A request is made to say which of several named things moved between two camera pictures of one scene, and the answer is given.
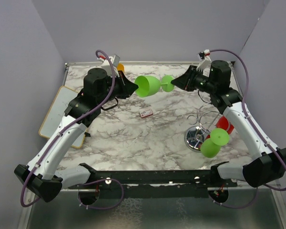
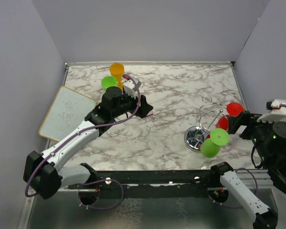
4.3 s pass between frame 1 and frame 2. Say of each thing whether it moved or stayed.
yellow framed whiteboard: stayed
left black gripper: moved
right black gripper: moved
